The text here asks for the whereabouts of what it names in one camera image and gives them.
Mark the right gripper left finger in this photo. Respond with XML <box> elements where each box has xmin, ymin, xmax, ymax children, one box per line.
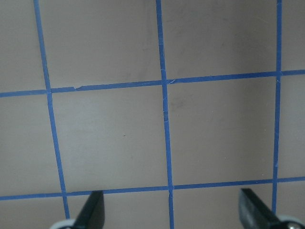
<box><xmin>73</xmin><ymin>191</ymin><xmax>105</xmax><ymax>229</ymax></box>

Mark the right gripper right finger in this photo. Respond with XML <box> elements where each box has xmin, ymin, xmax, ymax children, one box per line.
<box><xmin>238</xmin><ymin>188</ymin><xmax>282</xmax><ymax>229</ymax></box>

